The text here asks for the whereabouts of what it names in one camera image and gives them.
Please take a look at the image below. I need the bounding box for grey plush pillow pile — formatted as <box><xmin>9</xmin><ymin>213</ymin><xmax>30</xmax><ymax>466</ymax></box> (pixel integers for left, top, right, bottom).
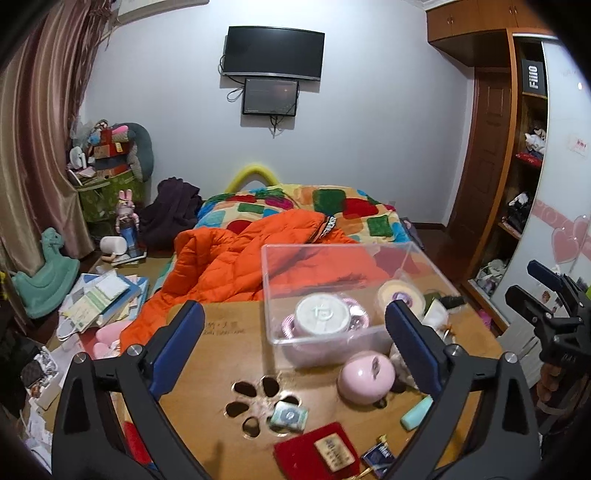
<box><xmin>84</xmin><ymin>120</ymin><xmax>154</xmax><ymax>183</ymax></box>

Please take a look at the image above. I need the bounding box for person's right hand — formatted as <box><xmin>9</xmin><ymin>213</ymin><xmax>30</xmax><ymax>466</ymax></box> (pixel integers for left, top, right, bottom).
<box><xmin>536</xmin><ymin>363</ymin><xmax>561</xmax><ymax>403</ymax></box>

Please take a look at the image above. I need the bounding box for white drawstring pouch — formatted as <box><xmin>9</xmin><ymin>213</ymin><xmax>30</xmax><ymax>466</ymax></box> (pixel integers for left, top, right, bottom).
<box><xmin>386</xmin><ymin>300</ymin><xmax>455</xmax><ymax>393</ymax></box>

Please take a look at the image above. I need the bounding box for small teal packet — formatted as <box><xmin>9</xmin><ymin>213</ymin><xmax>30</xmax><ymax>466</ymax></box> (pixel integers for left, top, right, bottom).
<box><xmin>269</xmin><ymin>401</ymin><xmax>308</xmax><ymax>433</ymax></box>

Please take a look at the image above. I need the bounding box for large black wall tv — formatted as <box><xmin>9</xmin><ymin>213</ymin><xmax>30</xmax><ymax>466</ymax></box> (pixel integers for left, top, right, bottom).
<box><xmin>221</xmin><ymin>26</ymin><xmax>325</xmax><ymax>81</ymax></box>

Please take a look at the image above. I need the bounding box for green storage box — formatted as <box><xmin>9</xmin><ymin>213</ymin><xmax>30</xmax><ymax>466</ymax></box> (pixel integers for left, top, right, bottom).
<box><xmin>76</xmin><ymin>170</ymin><xmax>144</xmax><ymax>223</ymax></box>

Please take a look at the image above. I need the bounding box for wooden wardrobe shelf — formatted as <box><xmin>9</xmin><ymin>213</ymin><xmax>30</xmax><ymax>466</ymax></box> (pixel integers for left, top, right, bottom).
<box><xmin>427</xmin><ymin>1</ymin><xmax>554</xmax><ymax>332</ymax></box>

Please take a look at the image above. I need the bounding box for white lidded round tub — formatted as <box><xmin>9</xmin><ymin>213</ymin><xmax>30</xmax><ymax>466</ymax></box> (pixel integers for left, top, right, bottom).
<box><xmin>294</xmin><ymin>293</ymin><xmax>352</xmax><ymax>337</ymax></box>

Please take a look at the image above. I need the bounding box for teal plush dinosaur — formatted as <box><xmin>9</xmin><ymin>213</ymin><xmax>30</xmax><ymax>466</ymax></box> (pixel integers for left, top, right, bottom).
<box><xmin>11</xmin><ymin>227</ymin><xmax>80</xmax><ymax>319</ymax></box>

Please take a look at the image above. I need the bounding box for mint green tube bottle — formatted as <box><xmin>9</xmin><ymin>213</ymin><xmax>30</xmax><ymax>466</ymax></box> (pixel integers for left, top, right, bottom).
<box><xmin>400</xmin><ymin>395</ymin><xmax>433</xmax><ymax>432</ymax></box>

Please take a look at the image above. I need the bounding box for small wall monitor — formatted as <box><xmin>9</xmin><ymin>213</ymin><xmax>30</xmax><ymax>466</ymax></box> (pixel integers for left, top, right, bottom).
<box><xmin>242</xmin><ymin>78</ymin><xmax>300</xmax><ymax>117</ymax></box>

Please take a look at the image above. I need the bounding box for pink bunny figure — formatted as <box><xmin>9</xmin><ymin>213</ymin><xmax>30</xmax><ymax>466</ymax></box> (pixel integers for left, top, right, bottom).
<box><xmin>115</xmin><ymin>189</ymin><xmax>139</xmax><ymax>233</ymax></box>

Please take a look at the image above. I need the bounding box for orange down jacket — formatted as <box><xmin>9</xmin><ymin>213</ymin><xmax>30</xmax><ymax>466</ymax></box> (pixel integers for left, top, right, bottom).
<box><xmin>120</xmin><ymin>209</ymin><xmax>389</xmax><ymax>349</ymax></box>

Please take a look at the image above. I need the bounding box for pink round lidded container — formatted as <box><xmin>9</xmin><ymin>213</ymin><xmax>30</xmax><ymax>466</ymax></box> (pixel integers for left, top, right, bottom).
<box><xmin>337</xmin><ymin>351</ymin><xmax>396</xmax><ymax>406</ymax></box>

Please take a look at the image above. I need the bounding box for stack of books and papers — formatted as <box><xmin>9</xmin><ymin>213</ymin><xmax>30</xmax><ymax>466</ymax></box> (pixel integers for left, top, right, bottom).
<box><xmin>56</xmin><ymin>270</ymin><xmax>149</xmax><ymax>342</ymax></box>

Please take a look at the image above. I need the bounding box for yellow bed headboard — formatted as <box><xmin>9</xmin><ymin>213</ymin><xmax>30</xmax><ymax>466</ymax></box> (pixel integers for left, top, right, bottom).
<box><xmin>224</xmin><ymin>163</ymin><xmax>280</xmax><ymax>193</ymax></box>

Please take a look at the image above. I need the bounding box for dark blue small box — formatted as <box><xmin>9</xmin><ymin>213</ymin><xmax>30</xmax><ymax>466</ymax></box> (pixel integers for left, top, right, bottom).
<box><xmin>361</xmin><ymin>440</ymin><xmax>396</xmax><ymax>479</ymax></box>

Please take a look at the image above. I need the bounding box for red velvet pouch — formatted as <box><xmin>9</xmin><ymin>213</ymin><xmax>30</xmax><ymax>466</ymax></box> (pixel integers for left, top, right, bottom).
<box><xmin>273</xmin><ymin>422</ymin><xmax>361</xmax><ymax>480</ymax></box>

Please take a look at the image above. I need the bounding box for pink striped curtain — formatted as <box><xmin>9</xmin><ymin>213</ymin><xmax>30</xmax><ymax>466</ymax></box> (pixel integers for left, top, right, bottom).
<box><xmin>1</xmin><ymin>1</ymin><xmax>111</xmax><ymax>275</ymax></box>

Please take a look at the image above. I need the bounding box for dark purple clothing heap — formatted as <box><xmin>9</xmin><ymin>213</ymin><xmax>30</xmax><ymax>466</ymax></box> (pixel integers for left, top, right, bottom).
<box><xmin>139</xmin><ymin>177</ymin><xmax>204</xmax><ymax>253</ymax></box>

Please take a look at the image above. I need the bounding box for colourful patchwork blanket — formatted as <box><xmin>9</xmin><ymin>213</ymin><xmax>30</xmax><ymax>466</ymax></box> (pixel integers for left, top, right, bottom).
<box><xmin>197</xmin><ymin>184</ymin><xmax>411</xmax><ymax>243</ymax></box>

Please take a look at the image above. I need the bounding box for yellow lidded round tub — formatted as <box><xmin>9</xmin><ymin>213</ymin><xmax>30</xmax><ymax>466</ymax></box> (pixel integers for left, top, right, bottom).
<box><xmin>377</xmin><ymin>279</ymin><xmax>426</xmax><ymax>319</ymax></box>

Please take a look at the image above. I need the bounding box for clear plastic storage bin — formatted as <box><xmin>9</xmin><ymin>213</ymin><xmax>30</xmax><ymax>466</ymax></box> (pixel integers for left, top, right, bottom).
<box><xmin>262</xmin><ymin>242</ymin><xmax>460</xmax><ymax>370</ymax></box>

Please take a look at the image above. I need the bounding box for white mug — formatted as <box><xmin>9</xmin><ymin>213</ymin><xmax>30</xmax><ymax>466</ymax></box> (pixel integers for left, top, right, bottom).
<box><xmin>99</xmin><ymin>235</ymin><xmax>128</xmax><ymax>256</ymax></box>

